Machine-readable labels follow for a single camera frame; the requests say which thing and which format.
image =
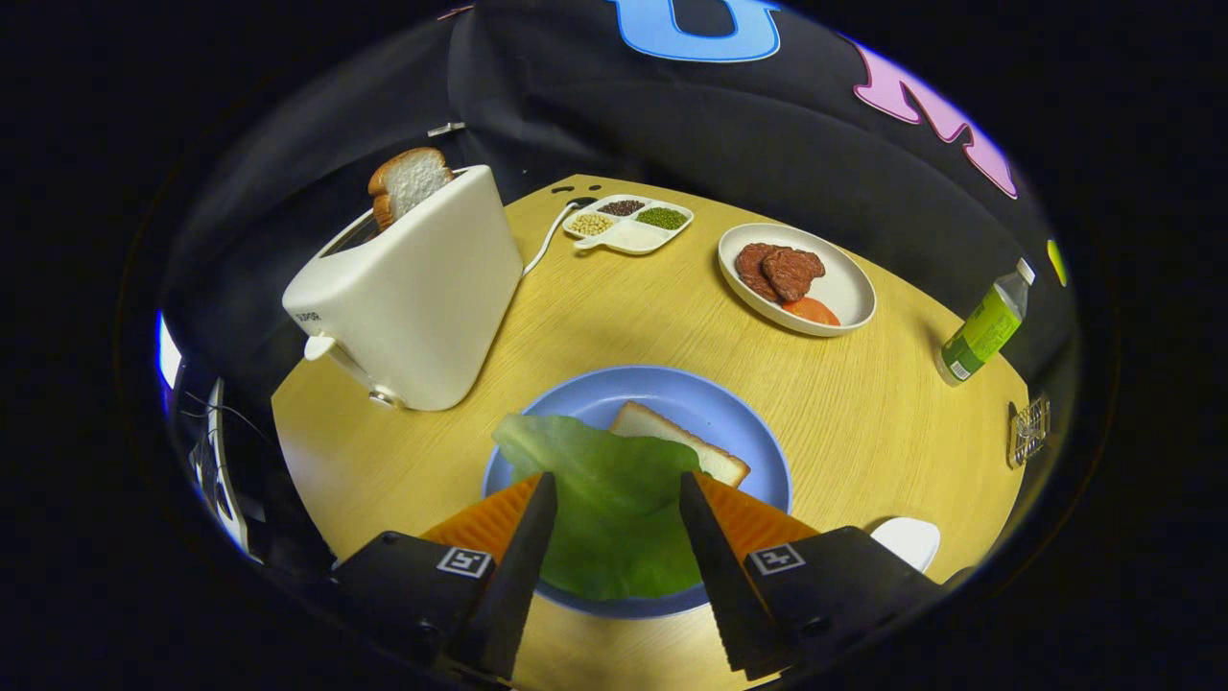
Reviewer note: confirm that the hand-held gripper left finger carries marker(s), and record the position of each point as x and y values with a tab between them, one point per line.
508	595

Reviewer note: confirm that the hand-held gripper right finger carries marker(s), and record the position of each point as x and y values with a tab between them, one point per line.
734	605

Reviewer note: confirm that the green lettuce leaf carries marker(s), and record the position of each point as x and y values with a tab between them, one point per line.
614	509

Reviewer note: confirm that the toasted bread slice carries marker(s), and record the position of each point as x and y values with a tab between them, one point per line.
413	182

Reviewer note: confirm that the white bread slice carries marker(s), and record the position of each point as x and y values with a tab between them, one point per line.
691	451

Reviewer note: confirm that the small white plate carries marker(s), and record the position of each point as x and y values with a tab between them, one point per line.
911	542

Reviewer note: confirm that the blue plate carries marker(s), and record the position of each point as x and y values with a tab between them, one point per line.
672	393

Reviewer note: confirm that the red tomato slice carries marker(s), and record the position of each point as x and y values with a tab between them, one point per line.
811	312

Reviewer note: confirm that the white toaster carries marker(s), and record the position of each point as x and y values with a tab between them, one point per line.
422	297

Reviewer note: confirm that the brown meat patty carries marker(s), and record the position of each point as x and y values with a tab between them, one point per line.
791	274
746	264

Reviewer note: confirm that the round white plate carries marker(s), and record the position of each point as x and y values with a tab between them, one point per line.
844	283

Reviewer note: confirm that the green label plastic bottle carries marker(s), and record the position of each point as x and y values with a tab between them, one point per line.
983	331

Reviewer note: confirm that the white divided dish with beans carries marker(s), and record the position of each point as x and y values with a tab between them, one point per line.
633	236

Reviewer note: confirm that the black backdrop cloth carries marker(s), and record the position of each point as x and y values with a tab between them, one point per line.
767	144

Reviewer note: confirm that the silver clip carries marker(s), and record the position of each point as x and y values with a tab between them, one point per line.
446	128

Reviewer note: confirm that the red clip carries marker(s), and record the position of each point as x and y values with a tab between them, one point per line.
456	11

